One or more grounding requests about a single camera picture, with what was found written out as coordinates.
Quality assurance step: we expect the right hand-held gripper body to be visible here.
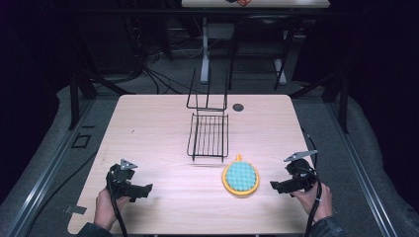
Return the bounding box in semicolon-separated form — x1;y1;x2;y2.
282;149;322;196

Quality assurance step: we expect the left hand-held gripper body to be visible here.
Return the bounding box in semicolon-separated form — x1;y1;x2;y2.
105;158;139;199

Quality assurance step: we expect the yellow plate with blue sponge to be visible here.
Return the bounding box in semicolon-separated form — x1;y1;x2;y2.
221;154;261;198

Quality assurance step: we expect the black wire rack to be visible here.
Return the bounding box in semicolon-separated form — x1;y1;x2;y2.
185;67;230;163

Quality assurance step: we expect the person's right hand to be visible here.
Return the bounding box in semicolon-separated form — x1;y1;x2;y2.
291;182;334;225

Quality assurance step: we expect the person's left hand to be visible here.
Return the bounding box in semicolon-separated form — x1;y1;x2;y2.
93;187;131;232

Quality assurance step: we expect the grey tape piece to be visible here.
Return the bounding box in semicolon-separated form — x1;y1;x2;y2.
63;204;88;216

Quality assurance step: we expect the white table leg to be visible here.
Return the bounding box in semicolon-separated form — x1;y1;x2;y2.
200;17;212;85
274;58;289;86

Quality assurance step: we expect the black chair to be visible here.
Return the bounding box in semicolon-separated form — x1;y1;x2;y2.
227;14;299;92

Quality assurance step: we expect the orange and black object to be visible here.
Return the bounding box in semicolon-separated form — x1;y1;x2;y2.
225;0;253;8

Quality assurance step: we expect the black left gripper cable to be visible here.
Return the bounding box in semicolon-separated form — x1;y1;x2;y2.
107;179;129;237

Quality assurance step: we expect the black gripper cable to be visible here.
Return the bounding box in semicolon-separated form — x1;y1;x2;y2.
300;127;324;237
107;179;129;237

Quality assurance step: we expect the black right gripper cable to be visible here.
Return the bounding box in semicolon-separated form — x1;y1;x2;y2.
300;127;324;237

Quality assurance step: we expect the black floor cable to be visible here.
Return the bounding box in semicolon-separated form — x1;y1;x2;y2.
32;150;100;233

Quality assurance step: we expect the aluminium floor rail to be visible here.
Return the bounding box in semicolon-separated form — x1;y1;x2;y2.
325;98;400;237
4;98;97;237

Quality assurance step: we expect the black metal frame stand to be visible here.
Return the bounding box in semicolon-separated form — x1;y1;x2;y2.
289;68;351;134
66;63;136;131

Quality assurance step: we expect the bundle of floor cables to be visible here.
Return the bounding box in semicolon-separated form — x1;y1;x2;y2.
123;13;203;96

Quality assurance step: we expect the black horizontal frame bar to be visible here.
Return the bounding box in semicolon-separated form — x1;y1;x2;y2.
63;7;350;17

